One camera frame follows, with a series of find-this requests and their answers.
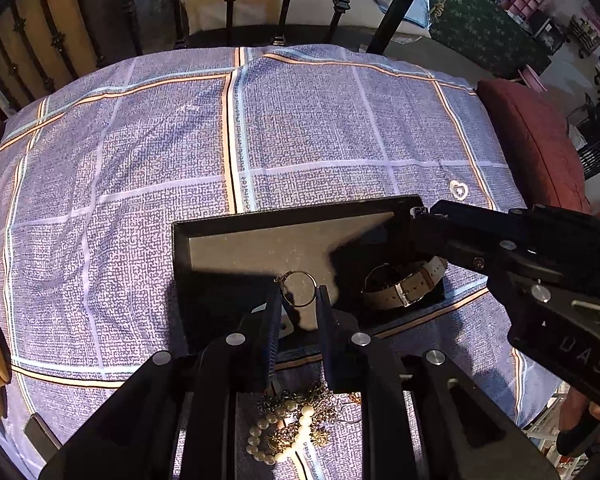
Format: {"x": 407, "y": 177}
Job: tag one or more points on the green floral cloth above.
{"x": 485, "y": 25}

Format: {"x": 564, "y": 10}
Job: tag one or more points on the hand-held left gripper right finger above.
{"x": 328, "y": 350}

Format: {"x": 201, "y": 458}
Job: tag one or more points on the black jewelry tray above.
{"x": 240, "y": 245}

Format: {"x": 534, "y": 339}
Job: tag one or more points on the dark flat device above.
{"x": 42, "y": 435}

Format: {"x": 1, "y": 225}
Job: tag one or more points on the purple plaid bedsheet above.
{"x": 155, "y": 160}

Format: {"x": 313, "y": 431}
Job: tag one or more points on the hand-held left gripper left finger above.
{"x": 272, "y": 345}

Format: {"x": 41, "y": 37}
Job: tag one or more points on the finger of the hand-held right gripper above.
{"x": 460, "y": 240}

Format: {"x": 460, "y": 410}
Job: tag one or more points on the maroon quilted cushion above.
{"x": 530, "y": 140}

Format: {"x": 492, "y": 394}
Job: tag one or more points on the person's right hand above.
{"x": 575, "y": 410}

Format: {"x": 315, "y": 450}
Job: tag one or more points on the tan wooden panel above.
{"x": 65, "y": 15}

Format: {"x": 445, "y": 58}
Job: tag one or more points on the black iron railing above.
{"x": 400, "y": 5}

